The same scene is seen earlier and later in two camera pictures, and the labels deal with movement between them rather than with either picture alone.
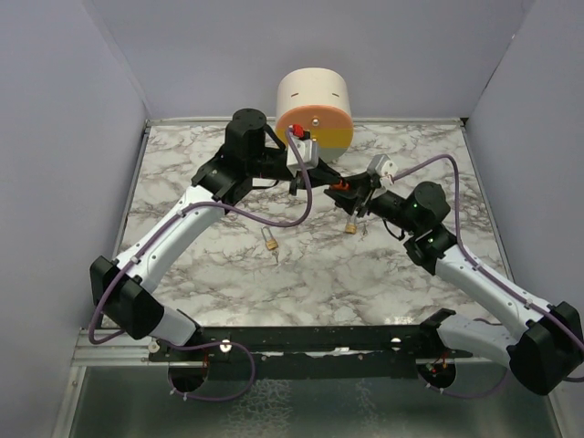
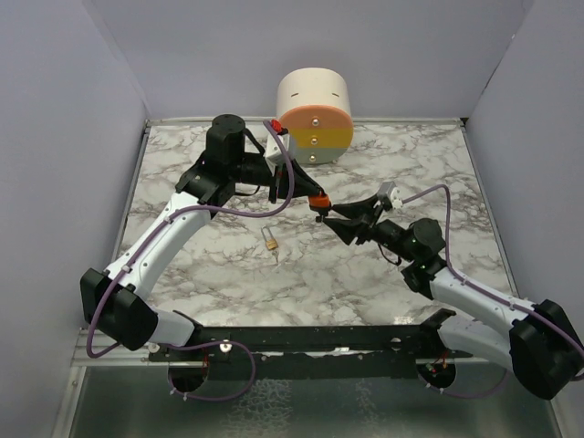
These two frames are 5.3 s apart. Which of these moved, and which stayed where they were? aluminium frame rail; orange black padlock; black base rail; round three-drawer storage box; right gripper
Moved: orange black padlock; right gripper
Stayed: aluminium frame rail; black base rail; round three-drawer storage box
